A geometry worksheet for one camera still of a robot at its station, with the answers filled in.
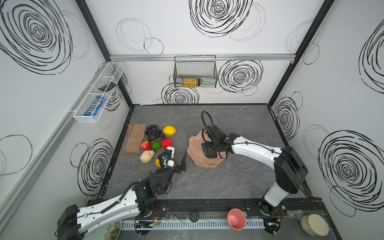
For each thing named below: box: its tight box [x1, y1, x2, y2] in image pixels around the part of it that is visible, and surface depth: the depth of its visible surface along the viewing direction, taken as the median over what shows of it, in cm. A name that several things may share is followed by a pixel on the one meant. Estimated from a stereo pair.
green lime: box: [151, 141, 162, 151], surface depth 96 cm
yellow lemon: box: [163, 125, 177, 136], surface depth 103 cm
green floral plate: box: [103, 221, 122, 240], surface depth 68 cm
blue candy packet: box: [84, 96, 106, 116], surface depth 72 cm
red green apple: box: [141, 140, 152, 151], surface depth 95 cm
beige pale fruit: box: [139, 150, 155, 164], surface depth 89 cm
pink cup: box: [227, 208, 247, 231], surface depth 66 cm
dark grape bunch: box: [144, 124, 166, 141], surface depth 101 cm
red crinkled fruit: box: [161, 138, 173, 150], surface depth 93 cm
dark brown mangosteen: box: [147, 133, 158, 142], surface depth 98 cm
